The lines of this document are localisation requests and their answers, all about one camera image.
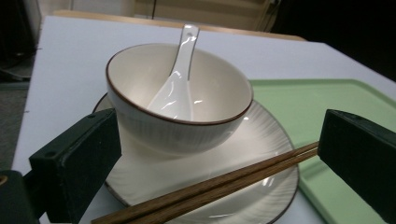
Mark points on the white ribbed ceramic plate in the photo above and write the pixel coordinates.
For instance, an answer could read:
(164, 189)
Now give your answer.
(258, 146)

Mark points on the white ceramic spoon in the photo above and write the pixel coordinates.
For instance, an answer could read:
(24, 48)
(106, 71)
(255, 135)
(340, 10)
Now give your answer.
(174, 93)

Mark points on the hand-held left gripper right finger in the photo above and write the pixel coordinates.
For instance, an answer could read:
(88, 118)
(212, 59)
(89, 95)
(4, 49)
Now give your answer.
(358, 155)

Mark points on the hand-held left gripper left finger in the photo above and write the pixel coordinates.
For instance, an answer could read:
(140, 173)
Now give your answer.
(74, 161)

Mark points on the brown wooden chopstick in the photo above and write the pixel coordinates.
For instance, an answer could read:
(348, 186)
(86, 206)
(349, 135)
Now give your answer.
(224, 191)
(202, 186)

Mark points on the white ceramic bowl brown rim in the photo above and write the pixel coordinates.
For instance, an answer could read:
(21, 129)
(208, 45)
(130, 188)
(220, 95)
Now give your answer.
(149, 130)

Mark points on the light green plastic tray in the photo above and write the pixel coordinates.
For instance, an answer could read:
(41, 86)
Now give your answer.
(311, 105)

